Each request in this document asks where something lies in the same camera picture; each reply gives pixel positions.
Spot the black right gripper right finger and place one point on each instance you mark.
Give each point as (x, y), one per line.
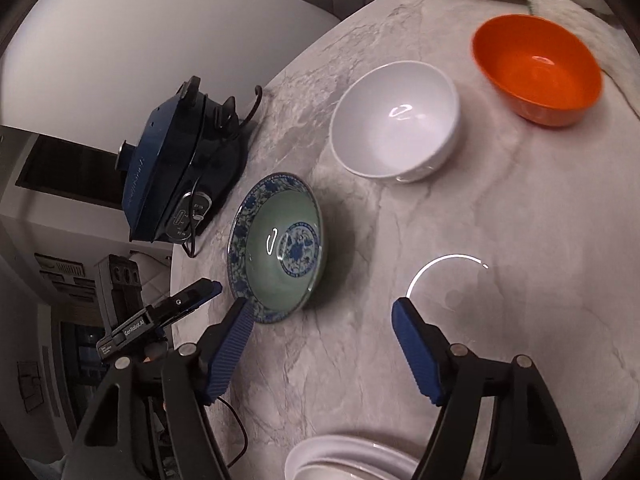
(527, 437)

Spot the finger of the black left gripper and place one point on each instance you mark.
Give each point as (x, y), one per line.
(186, 301)

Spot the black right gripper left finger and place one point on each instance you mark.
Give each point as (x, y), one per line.
(146, 413)

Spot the green blue patterned bowl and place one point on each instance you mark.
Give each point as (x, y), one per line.
(276, 249)

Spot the white plastic bowl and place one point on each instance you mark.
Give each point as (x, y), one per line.
(397, 123)

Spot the blue electric cooking pot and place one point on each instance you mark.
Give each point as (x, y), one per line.
(191, 153)

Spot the white plate under stack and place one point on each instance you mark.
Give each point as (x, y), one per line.
(350, 451)

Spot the orange plastic bowl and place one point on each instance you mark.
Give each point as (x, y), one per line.
(543, 72)

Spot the white knitted cloth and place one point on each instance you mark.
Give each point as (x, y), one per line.
(611, 46)

